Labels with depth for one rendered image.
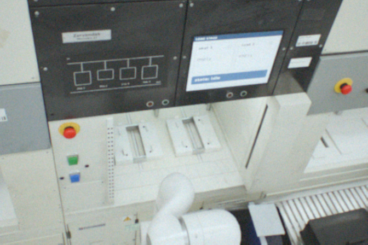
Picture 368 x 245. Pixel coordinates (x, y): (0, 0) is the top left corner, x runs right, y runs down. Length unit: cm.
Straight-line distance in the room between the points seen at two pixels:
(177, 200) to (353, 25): 81
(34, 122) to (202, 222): 60
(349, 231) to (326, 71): 73
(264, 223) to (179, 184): 53
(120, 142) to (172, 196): 89
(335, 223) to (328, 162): 32
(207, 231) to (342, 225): 102
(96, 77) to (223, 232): 56
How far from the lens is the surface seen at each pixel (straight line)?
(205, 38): 126
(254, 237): 173
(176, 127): 204
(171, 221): 105
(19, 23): 115
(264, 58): 139
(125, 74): 127
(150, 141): 197
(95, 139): 147
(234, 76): 140
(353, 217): 202
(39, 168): 155
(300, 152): 189
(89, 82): 128
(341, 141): 225
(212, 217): 106
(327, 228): 194
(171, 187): 113
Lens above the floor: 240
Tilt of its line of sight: 44 degrees down
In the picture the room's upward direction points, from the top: 9 degrees clockwise
